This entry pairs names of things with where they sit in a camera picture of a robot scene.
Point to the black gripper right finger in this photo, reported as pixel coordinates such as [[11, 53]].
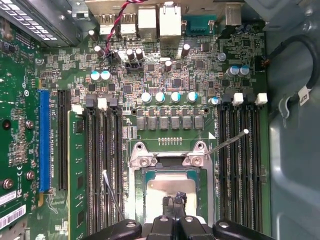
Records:
[[192, 230]]

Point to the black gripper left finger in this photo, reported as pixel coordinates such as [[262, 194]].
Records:
[[160, 230]]

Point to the silver CPU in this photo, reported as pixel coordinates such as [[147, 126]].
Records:
[[160, 185]]

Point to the metal locking lever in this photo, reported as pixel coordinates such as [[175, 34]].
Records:
[[227, 142], [113, 193]]

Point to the CPU socket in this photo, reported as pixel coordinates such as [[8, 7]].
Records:
[[136, 160]]

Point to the black RAM slot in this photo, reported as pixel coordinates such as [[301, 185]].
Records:
[[223, 175], [237, 175], [91, 162], [249, 175], [116, 140], [260, 175], [103, 150]]

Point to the green RAM stick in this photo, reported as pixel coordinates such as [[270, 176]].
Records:
[[77, 155]]

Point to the black PC case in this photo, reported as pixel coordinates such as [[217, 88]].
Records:
[[292, 175]]

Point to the black expansion slot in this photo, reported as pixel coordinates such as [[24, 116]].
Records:
[[63, 140]]

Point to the blue expansion slot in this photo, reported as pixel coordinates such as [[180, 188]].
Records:
[[45, 140]]

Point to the green motherboard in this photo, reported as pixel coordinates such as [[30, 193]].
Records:
[[175, 75]]

